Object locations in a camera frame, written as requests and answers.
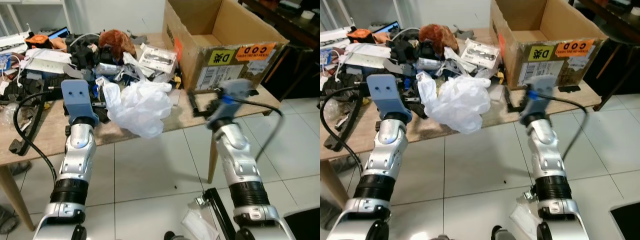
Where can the black electronics pile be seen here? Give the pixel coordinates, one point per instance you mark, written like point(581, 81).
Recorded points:
point(85, 50)
point(407, 47)

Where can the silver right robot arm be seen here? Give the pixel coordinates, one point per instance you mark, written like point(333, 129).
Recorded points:
point(547, 160)
point(240, 160)

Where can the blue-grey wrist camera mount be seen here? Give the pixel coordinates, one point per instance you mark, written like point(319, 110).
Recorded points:
point(540, 97)
point(77, 97)
point(385, 95)
point(232, 95)

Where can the white tape roll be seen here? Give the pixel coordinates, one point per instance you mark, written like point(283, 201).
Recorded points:
point(308, 15)

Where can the grey slipper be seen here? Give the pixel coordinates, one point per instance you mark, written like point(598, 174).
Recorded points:
point(330, 212)
point(7, 220)

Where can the white shelf unit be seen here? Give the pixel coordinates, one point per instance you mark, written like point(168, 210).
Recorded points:
point(350, 10)
point(30, 12)

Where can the orange and black fan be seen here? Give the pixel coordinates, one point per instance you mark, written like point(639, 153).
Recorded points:
point(37, 41)
point(360, 36)

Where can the laptop with blue screen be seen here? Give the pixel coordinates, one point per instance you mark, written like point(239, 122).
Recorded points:
point(386, 27)
point(59, 33)

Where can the white plastic bag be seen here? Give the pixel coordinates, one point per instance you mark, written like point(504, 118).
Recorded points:
point(457, 102)
point(140, 105)

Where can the clear packet with black part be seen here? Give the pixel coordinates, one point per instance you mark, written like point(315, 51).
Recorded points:
point(480, 53)
point(157, 58)

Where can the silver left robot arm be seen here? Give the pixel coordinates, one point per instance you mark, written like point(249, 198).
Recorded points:
point(75, 150)
point(387, 145)

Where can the dark side table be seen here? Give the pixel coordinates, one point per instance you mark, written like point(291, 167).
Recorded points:
point(285, 20)
point(617, 30)

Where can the brown plush toy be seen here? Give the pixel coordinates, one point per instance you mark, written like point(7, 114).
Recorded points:
point(439, 36)
point(117, 42)

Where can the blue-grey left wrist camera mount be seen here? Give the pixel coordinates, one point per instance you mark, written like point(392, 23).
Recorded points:
point(385, 95)
point(77, 97)

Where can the black plastic frame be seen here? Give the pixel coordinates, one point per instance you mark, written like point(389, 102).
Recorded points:
point(31, 127)
point(345, 125)

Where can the open brown cardboard box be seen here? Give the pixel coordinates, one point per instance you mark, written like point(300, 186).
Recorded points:
point(545, 65)
point(220, 65)

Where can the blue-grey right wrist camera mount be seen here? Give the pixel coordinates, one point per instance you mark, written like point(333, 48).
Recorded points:
point(540, 97)
point(232, 95)

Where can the white flat paper box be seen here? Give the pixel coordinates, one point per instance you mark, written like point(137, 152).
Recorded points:
point(47, 57)
point(370, 52)

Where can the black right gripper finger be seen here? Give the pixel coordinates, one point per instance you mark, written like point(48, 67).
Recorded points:
point(202, 113)
point(515, 107)
point(517, 90)
point(202, 92)

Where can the black rod with clear bag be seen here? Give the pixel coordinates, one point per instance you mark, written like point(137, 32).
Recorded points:
point(220, 212)

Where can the black robot leg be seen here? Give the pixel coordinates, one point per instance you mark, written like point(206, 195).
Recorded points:
point(305, 225)
point(627, 222)

